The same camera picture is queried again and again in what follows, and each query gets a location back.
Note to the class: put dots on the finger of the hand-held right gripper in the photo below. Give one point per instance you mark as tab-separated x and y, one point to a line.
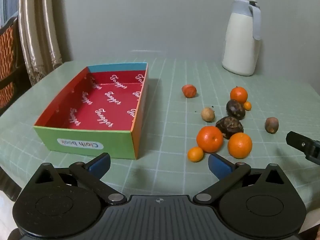
303	144

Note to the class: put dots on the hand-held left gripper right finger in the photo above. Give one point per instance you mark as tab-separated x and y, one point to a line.
220	165

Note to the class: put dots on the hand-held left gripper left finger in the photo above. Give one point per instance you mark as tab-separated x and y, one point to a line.
100	163

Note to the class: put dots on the small orange mandarin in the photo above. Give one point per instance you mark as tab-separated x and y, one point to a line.
195	154

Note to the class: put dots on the small brown fruit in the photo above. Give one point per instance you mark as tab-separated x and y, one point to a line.
272	125

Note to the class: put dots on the wrinkled dark passion fruit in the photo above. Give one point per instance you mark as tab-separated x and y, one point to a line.
229	127

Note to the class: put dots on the small tan round fruit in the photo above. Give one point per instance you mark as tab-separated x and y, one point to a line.
208	114

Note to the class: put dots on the smooth dark passion fruit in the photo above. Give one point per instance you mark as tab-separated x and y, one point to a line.
235	109

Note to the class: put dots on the colourful cardboard box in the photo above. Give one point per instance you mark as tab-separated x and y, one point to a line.
105	105

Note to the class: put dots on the tiny orange kumquat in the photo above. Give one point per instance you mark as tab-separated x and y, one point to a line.
247	105

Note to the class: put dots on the small red-orange fruit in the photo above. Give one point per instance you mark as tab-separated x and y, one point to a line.
189	91

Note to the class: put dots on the green grid tablecloth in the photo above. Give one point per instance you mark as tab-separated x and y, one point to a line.
165	135

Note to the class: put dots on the white jug with grey lid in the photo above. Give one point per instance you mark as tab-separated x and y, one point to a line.
240	42

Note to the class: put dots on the orange wicker chair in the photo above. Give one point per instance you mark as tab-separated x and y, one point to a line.
7	50

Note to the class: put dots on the beige curtain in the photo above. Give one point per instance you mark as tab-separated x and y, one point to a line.
37	30

